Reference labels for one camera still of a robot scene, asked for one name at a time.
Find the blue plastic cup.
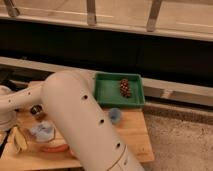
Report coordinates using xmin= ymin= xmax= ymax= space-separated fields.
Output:
xmin=108 ymin=108 xmax=122 ymax=125

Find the small metal cup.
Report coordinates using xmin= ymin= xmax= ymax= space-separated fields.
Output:
xmin=30 ymin=105 xmax=45 ymax=119

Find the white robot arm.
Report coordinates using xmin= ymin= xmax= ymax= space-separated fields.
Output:
xmin=0 ymin=71 xmax=145 ymax=171

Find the yellow banana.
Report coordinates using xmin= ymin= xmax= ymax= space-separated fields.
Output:
xmin=8 ymin=126 xmax=28 ymax=154

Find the dark grape bunch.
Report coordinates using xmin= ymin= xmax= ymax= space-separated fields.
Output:
xmin=120 ymin=79 xmax=131 ymax=98

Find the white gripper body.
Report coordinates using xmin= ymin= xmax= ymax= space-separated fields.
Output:
xmin=0 ymin=111 xmax=16 ymax=131

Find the blue crumpled cloth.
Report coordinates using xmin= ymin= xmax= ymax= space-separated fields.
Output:
xmin=29 ymin=121 xmax=55 ymax=143

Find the green plastic tray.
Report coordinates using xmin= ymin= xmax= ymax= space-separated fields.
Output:
xmin=94 ymin=72 xmax=145 ymax=108

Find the red sausage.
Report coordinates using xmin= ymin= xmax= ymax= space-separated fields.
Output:
xmin=40 ymin=144 xmax=69 ymax=153

